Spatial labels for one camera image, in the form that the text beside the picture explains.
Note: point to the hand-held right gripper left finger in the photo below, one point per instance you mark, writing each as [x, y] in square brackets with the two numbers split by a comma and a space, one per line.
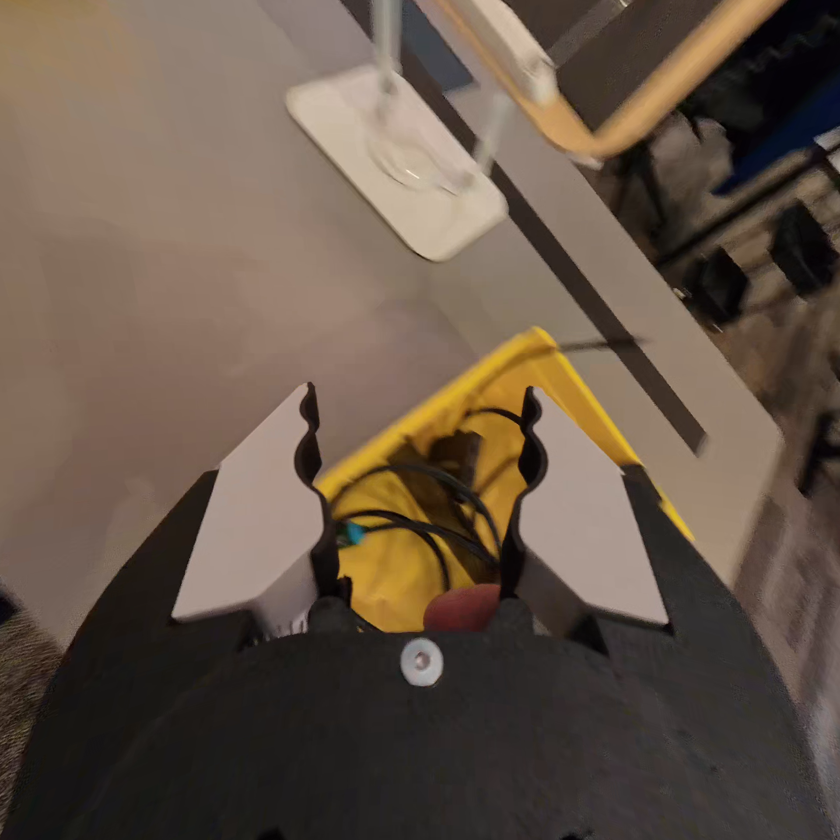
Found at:
[249, 525]

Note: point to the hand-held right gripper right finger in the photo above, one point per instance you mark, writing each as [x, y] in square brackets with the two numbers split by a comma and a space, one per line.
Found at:
[577, 525]

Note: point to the black HDMI switch box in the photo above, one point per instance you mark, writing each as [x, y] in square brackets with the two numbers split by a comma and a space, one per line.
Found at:
[453, 453]

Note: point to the yellow plastic bin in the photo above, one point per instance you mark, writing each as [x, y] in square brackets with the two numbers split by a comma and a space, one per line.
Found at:
[394, 577]

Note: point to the black chair base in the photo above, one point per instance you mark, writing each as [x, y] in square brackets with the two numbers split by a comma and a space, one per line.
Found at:
[718, 289]

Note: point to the wooden book stand white base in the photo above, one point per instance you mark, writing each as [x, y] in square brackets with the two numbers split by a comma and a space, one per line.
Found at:
[426, 216]

